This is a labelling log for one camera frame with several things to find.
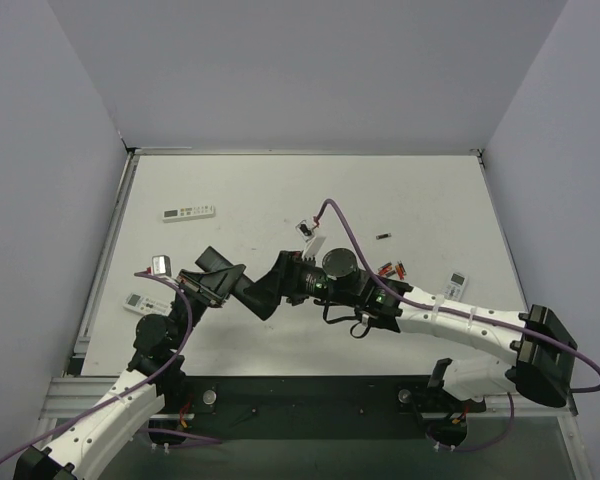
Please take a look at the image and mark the black tv remote control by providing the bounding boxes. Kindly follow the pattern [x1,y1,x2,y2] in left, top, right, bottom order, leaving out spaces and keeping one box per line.
[195,246,275,321]

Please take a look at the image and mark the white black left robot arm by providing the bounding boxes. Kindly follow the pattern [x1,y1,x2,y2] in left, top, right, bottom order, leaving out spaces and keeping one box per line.
[13,264,245,479]

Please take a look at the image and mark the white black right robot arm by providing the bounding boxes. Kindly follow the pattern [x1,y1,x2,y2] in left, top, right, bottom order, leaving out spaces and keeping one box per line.
[246,248,577,408]

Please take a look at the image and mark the small white remote left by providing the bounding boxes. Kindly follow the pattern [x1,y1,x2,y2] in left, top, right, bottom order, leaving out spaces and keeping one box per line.
[123,293,171,316]

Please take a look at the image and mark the small white remote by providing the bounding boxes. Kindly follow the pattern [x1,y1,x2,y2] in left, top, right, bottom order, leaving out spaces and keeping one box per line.
[123,293,171,316]
[443,271,468,301]

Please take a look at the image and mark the long white remote control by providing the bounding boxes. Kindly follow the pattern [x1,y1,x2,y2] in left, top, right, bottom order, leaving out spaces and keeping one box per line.
[162,204,216,223]

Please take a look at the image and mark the small white remote right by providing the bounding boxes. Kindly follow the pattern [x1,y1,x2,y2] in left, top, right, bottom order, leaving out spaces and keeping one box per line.
[443,271,468,301]

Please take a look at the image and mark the red battery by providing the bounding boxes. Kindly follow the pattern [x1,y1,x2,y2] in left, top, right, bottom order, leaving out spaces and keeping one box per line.
[377,263,393,276]

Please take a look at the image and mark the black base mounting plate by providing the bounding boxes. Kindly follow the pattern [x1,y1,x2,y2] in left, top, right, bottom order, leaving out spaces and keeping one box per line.
[149,375,486,441]

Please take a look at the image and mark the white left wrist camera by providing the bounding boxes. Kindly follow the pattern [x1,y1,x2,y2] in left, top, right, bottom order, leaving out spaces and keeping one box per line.
[148,255,172,277]

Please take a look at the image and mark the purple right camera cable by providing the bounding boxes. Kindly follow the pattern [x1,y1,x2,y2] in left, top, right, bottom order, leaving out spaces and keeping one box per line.
[312,198,600,454]

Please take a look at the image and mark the purple camera cable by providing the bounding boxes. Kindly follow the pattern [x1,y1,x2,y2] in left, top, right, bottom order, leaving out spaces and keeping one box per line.
[312,198,600,454]
[0,269,224,480]

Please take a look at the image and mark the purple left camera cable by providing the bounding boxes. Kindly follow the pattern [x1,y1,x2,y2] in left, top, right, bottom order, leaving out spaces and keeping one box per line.
[0,269,224,480]

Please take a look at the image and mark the aluminium frame rail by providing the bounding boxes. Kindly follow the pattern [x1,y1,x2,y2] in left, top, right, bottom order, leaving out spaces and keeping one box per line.
[40,376,577,419]

